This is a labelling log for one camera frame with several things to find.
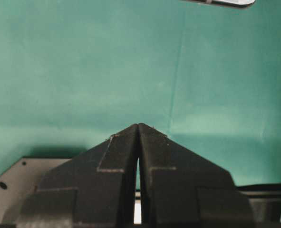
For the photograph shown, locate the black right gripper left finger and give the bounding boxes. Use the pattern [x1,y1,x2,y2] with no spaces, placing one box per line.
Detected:
[16,124,138,228]

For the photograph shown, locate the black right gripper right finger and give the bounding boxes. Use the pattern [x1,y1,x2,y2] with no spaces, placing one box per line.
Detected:
[138,123,255,228]

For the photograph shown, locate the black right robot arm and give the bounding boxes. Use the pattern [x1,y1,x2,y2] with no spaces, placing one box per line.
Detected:
[16,123,281,228]

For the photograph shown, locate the clear plastic storage case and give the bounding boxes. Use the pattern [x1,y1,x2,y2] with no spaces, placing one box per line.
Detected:
[186,0,256,9]

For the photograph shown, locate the green table cloth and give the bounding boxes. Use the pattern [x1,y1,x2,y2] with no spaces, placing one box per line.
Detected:
[0,0,281,185]

